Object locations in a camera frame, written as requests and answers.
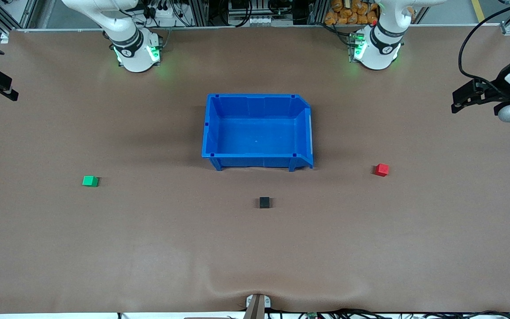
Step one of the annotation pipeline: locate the blue plastic storage bin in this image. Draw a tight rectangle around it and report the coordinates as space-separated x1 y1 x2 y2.
201 93 314 172

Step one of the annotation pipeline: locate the brown table mat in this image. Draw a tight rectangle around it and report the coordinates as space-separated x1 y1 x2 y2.
0 24 510 314

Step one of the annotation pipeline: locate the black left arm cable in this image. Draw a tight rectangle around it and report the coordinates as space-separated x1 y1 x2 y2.
458 0 510 86

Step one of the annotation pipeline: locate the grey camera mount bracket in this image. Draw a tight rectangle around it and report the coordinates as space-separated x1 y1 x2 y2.
245 293 271 319

